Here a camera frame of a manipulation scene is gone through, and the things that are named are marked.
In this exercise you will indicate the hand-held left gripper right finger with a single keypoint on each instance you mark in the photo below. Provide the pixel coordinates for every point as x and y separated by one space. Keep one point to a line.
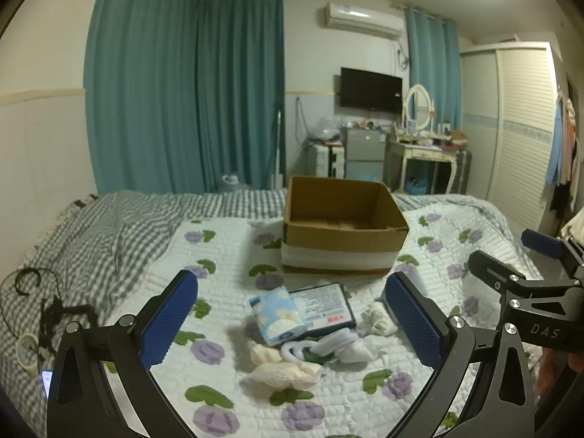
410 319

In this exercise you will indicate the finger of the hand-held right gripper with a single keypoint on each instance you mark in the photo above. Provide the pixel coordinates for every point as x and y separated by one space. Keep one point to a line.
490 271
543 242

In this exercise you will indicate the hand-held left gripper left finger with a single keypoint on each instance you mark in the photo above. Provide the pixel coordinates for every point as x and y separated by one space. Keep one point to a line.
169 315

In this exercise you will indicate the cotton pad pack dark edge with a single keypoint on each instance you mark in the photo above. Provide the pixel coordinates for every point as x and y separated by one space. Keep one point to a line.
326 305

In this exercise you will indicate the cream sock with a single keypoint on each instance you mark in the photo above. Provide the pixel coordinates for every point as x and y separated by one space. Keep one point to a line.
263 353
283 373

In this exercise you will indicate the brown cardboard box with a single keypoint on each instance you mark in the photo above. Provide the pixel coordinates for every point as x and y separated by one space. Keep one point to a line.
342 242

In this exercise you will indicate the light blue tissue pack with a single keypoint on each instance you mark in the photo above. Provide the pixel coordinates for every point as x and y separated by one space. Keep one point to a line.
278 315

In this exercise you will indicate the white plastic clothes hanger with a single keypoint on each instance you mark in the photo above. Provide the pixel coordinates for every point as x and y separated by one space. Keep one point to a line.
296 349

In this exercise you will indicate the reddish cloth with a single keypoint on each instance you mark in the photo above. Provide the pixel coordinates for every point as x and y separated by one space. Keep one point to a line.
554 374

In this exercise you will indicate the white floral quilt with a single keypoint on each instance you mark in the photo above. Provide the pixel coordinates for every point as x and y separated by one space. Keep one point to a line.
228 255
114 246

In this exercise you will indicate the hanging clothes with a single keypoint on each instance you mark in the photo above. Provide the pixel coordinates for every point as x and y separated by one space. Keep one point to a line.
563 146

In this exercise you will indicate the blue basin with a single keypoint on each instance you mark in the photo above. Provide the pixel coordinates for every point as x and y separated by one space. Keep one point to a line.
416 187

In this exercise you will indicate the white louvred wardrobe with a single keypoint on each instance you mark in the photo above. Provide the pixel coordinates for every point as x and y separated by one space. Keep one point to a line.
515 132

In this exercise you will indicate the white dressing table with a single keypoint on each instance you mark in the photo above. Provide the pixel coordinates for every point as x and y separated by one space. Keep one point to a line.
419 153

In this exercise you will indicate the smartphone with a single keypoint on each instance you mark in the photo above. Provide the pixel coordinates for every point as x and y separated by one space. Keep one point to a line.
46 384

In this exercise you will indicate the white round clock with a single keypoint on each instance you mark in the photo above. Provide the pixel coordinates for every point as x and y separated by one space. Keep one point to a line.
28 353

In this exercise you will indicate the blue plastic bag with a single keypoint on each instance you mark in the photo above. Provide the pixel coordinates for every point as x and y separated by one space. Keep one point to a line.
372 175

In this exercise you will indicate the black headset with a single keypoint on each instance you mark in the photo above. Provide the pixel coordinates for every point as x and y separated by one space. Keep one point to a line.
23 278

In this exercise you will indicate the small silver fridge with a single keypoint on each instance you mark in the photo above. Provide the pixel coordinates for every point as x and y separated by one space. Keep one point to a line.
362 150

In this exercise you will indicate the white oval mirror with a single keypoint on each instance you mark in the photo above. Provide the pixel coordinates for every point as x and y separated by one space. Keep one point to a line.
419 106

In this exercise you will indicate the white suitcase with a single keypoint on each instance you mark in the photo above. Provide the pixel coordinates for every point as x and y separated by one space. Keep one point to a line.
324 159

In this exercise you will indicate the teal curtain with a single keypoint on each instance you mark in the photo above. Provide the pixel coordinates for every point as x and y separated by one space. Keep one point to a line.
137 77
242 91
433 68

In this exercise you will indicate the clear plastic bag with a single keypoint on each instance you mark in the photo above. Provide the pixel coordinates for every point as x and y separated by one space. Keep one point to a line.
327 128

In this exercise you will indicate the white air conditioner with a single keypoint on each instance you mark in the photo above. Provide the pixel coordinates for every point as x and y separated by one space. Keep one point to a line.
360 20

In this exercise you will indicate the black wall television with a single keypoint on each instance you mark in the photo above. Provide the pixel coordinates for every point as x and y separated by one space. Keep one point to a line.
370 89

